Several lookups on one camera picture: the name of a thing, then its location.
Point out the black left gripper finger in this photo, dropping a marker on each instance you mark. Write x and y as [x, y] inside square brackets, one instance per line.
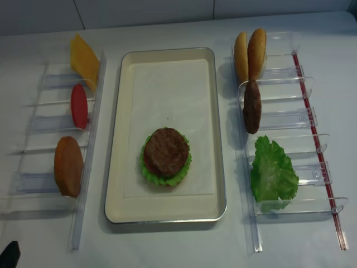
[10, 255]

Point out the orange cheese slice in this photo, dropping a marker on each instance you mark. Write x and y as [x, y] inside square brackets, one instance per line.
[91, 76]

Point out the red tomato slice in rack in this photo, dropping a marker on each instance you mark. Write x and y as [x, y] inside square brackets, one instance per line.
[79, 106]

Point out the green lettuce leaf on tray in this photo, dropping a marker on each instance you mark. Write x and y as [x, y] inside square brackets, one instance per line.
[170, 181]

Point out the brown meat patty on tray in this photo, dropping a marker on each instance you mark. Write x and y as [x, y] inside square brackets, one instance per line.
[167, 150]

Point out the yellow cheese slice in rack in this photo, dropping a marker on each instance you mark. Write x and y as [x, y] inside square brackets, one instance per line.
[80, 56]

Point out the green lettuce leaf in rack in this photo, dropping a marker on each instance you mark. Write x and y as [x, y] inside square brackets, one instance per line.
[273, 180]

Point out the brown meat patty in rack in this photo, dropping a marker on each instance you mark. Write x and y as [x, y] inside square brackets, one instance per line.
[252, 109]

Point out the clear acrylic left rack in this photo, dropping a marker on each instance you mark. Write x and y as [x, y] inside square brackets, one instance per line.
[32, 190]

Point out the clear acrylic rack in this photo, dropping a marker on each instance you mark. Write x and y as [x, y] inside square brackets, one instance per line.
[32, 190]
[287, 121]

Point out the brown bun half left rack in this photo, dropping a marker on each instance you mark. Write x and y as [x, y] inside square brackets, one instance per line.
[68, 166]

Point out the cream rectangular metal tray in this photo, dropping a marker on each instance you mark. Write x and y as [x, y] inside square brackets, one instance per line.
[160, 209]

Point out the white paper tray liner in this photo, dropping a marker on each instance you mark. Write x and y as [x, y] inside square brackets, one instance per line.
[172, 94]

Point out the clear acrylic right rack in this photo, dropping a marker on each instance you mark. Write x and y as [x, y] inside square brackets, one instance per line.
[287, 121]

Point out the tan bun half rear left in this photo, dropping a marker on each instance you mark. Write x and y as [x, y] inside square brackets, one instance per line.
[241, 57]

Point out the tan bun half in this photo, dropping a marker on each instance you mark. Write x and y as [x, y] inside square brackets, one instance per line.
[256, 53]
[241, 57]

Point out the tan bun half rear right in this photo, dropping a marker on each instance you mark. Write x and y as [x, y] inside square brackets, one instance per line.
[256, 53]

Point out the red strip on right rack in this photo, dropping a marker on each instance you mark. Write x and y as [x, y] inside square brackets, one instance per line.
[343, 243]

